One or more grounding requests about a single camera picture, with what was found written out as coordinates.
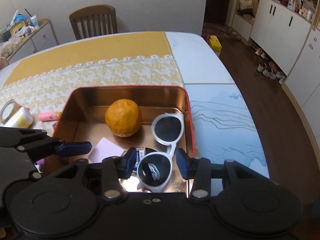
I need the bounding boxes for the white round sunglasses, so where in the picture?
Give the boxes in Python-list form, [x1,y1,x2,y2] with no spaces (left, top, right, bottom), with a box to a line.
[137,113,184,193]

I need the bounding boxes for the white yellow plastic bottle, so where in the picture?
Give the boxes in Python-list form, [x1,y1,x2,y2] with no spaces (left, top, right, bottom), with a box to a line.
[4,107,34,128]

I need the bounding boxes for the round gold tin lid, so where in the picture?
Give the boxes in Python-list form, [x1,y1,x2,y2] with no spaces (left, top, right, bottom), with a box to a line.
[1,99,19,124]

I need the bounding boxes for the small wooden side cabinet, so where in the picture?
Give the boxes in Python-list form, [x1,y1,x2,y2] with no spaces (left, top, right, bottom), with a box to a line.
[2,18,59,67]

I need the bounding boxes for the orange fruit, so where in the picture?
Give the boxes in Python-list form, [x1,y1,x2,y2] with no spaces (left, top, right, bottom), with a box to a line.
[105,99,142,137]

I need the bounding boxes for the red metal tin box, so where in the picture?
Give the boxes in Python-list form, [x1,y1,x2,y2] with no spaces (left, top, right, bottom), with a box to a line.
[54,85,195,193]

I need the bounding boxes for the yellow box on floor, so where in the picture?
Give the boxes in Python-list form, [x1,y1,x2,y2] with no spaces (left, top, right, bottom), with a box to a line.
[207,35,222,57]

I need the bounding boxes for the shoes on floor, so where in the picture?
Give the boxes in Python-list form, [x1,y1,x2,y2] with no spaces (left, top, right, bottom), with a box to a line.
[255,47,287,86]

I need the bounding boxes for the pink sticky note pad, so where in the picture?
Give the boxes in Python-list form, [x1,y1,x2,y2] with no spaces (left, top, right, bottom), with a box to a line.
[88,137,124,163]

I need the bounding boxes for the white wall cabinet unit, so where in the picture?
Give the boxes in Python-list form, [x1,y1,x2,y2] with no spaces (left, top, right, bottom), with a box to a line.
[231,0,320,111]

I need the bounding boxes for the brown wooden chair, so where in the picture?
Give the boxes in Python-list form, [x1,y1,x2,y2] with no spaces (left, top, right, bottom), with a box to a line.
[69,5,118,40]

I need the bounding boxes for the white tote bag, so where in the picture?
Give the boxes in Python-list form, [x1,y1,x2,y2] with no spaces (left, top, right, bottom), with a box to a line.
[239,0,253,10]

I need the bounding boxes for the yellow houndstooth table runner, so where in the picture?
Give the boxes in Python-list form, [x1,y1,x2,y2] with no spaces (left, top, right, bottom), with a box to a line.
[0,31,186,140]

